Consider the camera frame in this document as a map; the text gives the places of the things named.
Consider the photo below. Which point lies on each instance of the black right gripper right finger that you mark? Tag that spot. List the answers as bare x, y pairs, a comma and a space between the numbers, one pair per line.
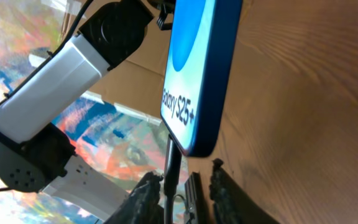
231, 205

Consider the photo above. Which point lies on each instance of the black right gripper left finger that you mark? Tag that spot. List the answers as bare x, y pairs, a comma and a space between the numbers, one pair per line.
141, 205

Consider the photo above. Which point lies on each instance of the blue Galaxy smartphone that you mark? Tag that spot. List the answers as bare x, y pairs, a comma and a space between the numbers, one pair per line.
197, 72

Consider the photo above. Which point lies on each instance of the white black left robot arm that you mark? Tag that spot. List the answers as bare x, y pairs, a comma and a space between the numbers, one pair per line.
35, 155

